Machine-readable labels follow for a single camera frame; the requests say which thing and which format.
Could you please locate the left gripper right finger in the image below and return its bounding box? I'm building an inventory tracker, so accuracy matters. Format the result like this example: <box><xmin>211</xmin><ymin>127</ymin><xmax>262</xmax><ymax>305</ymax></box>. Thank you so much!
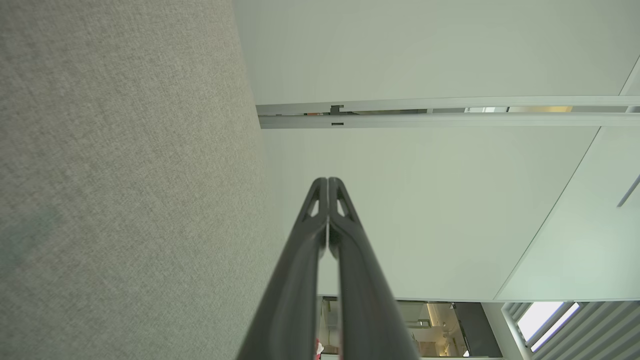
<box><xmin>327</xmin><ymin>177</ymin><xmax>420</xmax><ymax>360</ymax></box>

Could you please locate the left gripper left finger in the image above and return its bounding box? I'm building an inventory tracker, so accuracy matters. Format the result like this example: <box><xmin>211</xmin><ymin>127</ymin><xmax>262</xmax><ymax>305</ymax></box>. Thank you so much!
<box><xmin>237</xmin><ymin>177</ymin><xmax>329</xmax><ymax>360</ymax></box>

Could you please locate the glass opening to room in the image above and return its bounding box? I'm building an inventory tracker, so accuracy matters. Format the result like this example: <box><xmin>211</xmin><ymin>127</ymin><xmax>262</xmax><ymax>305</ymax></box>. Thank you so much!
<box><xmin>317</xmin><ymin>296</ymin><xmax>503</xmax><ymax>360</ymax></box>

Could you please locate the window with grey slats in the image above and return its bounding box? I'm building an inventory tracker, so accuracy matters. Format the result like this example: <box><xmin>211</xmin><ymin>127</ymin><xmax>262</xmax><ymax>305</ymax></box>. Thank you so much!
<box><xmin>501</xmin><ymin>300</ymin><xmax>640</xmax><ymax>360</ymax></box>

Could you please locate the grey metal partition post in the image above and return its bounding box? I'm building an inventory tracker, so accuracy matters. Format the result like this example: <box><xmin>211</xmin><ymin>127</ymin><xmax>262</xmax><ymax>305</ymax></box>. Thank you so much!
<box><xmin>255</xmin><ymin>95</ymin><xmax>640</xmax><ymax>130</ymax></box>

